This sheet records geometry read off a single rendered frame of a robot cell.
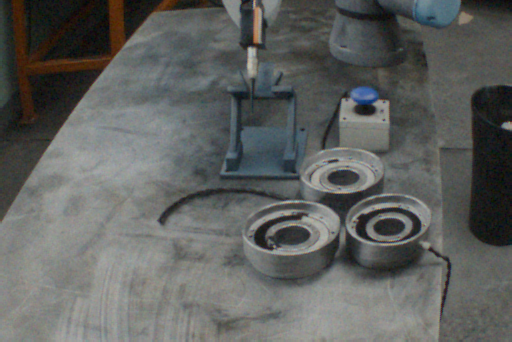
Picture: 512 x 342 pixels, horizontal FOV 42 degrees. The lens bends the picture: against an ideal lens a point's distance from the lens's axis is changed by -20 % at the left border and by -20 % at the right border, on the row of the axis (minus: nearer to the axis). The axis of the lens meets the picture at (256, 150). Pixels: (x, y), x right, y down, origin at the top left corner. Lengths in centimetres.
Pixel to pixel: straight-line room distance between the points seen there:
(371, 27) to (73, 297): 75
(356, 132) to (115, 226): 35
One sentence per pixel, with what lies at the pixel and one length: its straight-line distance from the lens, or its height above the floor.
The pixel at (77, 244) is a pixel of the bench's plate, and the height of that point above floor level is 80.
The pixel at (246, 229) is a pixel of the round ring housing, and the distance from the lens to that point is 87.
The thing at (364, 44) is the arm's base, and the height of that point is 84.
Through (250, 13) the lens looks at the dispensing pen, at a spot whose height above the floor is 101.
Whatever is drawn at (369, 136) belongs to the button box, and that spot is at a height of 82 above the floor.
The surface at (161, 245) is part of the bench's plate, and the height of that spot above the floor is 80.
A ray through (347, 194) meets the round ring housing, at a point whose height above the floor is 84.
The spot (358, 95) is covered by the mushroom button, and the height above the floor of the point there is 87.
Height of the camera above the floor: 132
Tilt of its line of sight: 29 degrees down
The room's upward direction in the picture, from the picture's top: 4 degrees counter-clockwise
